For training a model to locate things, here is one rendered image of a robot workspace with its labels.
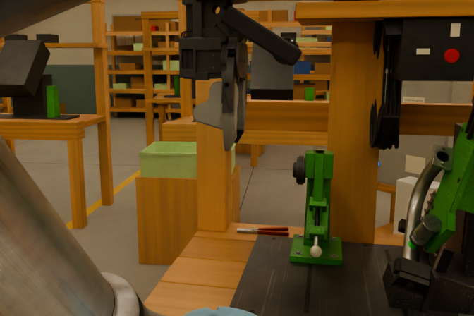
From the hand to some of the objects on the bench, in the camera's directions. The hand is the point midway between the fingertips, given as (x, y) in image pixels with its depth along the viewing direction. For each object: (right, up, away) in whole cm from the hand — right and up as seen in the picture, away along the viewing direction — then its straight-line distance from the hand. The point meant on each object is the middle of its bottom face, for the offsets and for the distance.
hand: (237, 138), depth 64 cm
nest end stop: (+36, -33, +29) cm, 56 cm away
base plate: (+56, -36, +36) cm, 76 cm away
